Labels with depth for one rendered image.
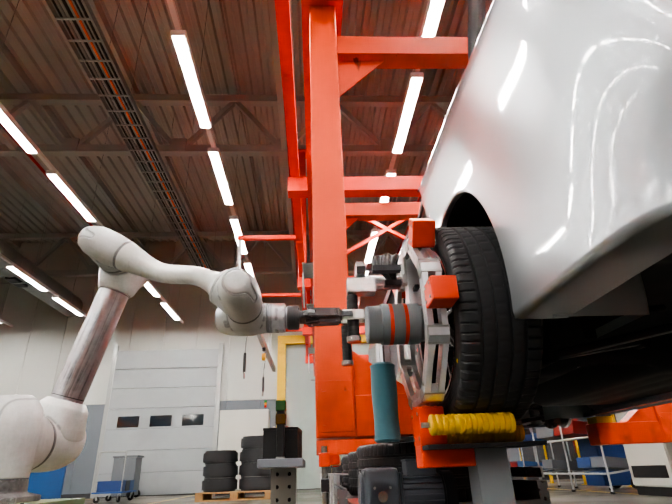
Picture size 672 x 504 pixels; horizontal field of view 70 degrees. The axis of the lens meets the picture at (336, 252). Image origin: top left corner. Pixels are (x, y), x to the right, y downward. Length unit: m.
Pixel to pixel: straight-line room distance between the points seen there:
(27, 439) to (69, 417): 0.18
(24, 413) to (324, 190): 1.51
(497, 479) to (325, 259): 1.15
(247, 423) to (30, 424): 11.23
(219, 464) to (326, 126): 8.23
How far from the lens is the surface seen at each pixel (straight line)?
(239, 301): 1.29
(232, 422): 12.77
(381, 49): 3.05
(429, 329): 1.40
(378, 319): 1.60
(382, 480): 1.82
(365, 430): 2.03
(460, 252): 1.47
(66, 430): 1.75
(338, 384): 2.04
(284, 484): 2.15
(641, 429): 4.72
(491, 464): 1.62
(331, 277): 2.17
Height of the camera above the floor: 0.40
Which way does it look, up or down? 25 degrees up
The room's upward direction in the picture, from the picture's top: 2 degrees counter-clockwise
